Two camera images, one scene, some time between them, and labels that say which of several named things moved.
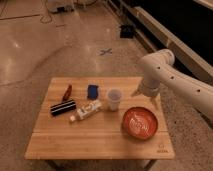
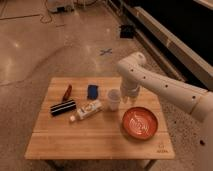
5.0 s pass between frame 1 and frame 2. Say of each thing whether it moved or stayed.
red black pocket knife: stayed
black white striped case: stayed
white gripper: moved
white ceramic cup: stayed
